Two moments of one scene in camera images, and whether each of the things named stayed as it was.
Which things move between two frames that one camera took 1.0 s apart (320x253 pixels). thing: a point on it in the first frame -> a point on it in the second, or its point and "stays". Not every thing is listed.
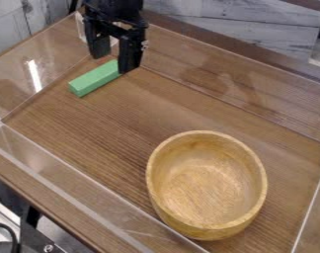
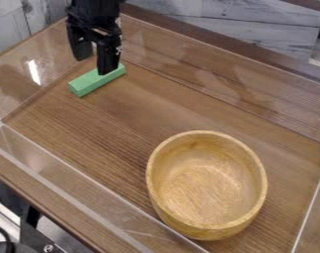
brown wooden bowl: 206,182 stays
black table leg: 33,215 stays
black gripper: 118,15 -> 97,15
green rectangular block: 94,79 stays
